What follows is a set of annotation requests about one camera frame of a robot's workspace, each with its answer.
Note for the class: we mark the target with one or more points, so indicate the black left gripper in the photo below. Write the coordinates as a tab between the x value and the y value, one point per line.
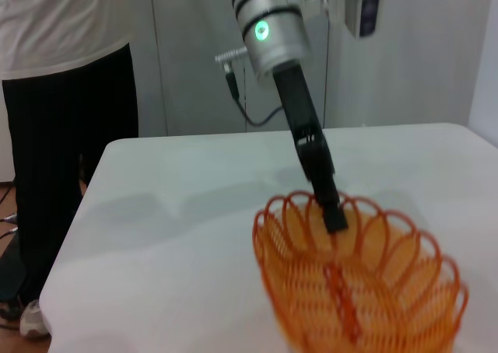
297	104

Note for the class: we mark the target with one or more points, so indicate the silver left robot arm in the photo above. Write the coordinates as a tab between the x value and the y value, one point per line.
272	49

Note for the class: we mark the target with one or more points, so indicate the person in white shirt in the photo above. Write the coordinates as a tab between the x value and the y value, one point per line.
58	96

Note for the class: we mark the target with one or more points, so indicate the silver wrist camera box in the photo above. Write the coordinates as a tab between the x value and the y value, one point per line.
365	11

